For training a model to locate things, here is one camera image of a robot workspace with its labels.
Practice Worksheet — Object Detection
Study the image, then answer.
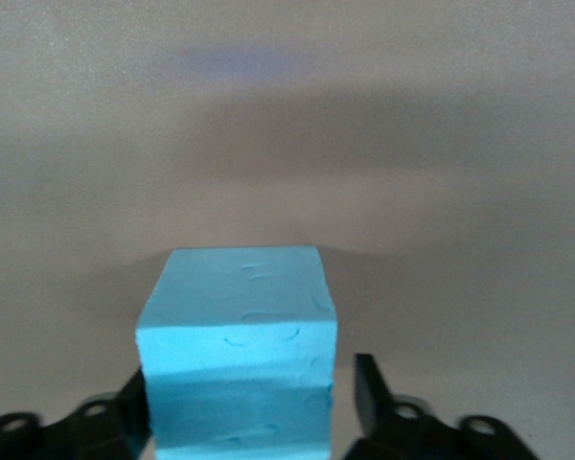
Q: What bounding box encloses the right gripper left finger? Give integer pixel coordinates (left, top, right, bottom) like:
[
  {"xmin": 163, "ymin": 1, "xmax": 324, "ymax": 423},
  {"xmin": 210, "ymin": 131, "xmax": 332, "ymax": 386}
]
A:
[{"xmin": 0, "ymin": 367, "xmax": 153, "ymax": 460}]

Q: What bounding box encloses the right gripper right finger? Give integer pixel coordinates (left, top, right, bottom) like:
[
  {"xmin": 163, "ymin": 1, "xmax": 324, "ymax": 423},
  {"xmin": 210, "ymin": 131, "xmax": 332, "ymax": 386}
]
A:
[{"xmin": 339, "ymin": 353, "xmax": 541, "ymax": 460}]

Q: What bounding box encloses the light blue foam block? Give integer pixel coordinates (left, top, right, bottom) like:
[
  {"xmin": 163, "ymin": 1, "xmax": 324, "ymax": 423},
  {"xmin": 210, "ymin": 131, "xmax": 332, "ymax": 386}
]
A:
[{"xmin": 136, "ymin": 245, "xmax": 340, "ymax": 460}]

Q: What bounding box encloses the brown table cloth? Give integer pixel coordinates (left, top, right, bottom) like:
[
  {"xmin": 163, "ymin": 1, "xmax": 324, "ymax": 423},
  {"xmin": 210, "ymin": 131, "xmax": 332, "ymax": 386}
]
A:
[{"xmin": 0, "ymin": 0, "xmax": 575, "ymax": 460}]

